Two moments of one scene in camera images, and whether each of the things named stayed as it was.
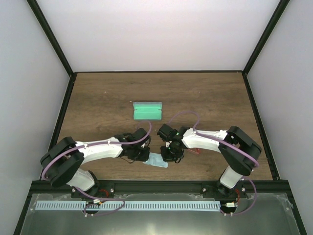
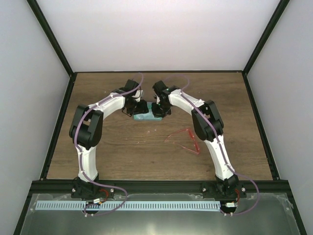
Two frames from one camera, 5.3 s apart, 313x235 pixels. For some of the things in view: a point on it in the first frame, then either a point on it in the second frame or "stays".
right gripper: (166, 157) -> (157, 113)
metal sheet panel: (272, 214) stays
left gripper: (144, 158) -> (142, 109)
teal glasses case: (147, 111) stays
